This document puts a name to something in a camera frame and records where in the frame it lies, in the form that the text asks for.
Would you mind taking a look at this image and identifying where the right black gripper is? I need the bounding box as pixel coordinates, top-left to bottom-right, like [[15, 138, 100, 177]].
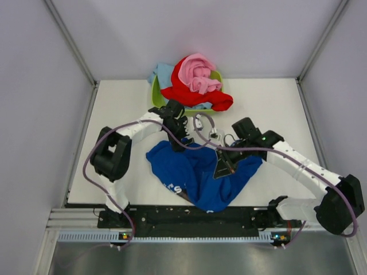
[[213, 139, 251, 179]]

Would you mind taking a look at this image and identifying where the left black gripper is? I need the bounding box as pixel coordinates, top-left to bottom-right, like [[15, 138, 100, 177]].
[[163, 116, 193, 152]]

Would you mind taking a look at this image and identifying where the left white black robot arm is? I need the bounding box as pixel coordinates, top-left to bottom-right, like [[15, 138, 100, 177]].
[[85, 100, 193, 227]]

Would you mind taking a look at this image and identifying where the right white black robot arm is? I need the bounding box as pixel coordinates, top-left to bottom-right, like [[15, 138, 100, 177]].
[[209, 117, 365, 236]]

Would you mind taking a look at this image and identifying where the green plastic basin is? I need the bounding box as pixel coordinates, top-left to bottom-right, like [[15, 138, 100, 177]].
[[149, 71, 223, 116]]

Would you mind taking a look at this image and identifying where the red t shirt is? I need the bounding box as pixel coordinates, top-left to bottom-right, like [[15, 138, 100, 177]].
[[161, 57, 233, 112]]

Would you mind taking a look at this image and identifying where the light blue t shirt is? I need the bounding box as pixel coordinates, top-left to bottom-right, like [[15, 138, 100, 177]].
[[147, 62, 174, 89]]

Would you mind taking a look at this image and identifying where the pink t shirt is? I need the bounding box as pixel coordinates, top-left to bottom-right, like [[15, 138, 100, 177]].
[[178, 53, 222, 95]]

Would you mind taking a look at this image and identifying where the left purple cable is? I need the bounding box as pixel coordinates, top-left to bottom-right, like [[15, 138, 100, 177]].
[[82, 120, 196, 250]]

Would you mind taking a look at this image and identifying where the purple cable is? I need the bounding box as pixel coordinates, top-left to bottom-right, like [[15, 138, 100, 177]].
[[192, 113, 359, 249], [82, 120, 196, 250]]

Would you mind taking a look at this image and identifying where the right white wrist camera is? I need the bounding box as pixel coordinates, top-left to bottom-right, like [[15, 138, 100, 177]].
[[209, 128, 225, 147]]

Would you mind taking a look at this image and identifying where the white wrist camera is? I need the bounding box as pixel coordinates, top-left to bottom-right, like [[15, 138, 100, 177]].
[[209, 128, 225, 147], [188, 115, 204, 132]]

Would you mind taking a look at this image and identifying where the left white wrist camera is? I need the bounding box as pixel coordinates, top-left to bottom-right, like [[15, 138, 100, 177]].
[[188, 115, 204, 132]]

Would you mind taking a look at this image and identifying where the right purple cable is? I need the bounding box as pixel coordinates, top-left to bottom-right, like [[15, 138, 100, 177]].
[[192, 113, 359, 249]]

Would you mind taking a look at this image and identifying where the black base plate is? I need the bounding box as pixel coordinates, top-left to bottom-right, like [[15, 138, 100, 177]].
[[97, 205, 290, 238]]

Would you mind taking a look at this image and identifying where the white slotted cable duct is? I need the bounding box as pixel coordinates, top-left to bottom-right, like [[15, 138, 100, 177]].
[[57, 231, 274, 243]]

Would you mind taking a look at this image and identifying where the aluminium frame rail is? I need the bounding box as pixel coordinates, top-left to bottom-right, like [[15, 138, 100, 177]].
[[46, 209, 103, 230]]

